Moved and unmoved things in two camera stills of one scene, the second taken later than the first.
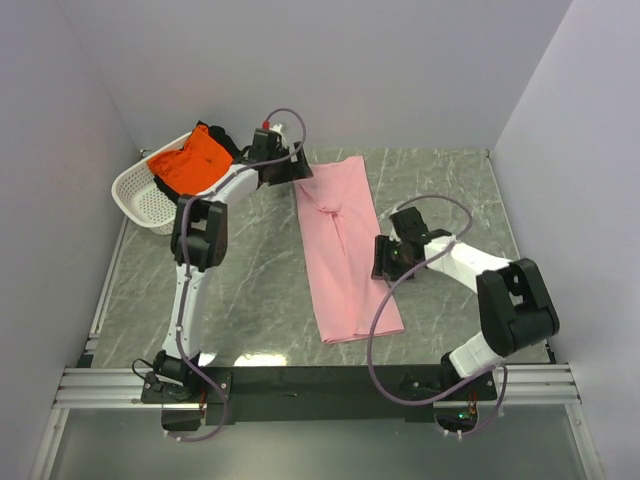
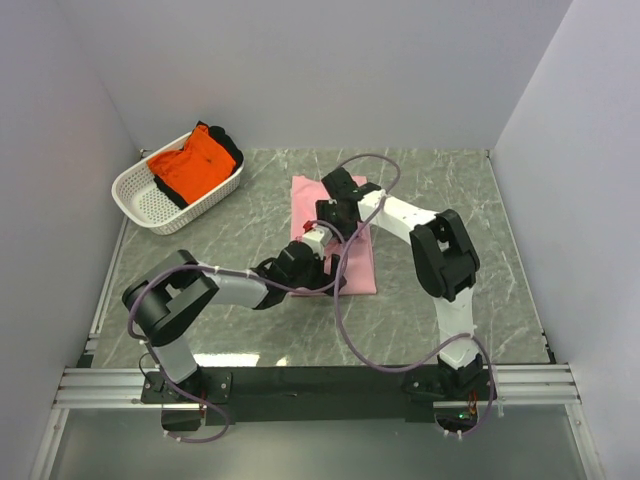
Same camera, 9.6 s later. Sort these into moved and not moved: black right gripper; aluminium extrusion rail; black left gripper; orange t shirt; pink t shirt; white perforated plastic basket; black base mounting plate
Moved: black left gripper; black right gripper; pink t shirt
Not moved: aluminium extrusion rail; orange t shirt; black base mounting plate; white perforated plastic basket
